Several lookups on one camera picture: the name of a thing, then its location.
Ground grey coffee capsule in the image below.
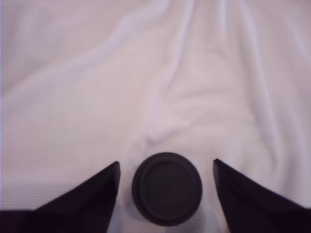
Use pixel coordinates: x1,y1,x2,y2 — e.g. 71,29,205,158
132,152,203,227

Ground white cloth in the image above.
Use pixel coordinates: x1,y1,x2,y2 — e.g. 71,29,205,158
0,0,311,233

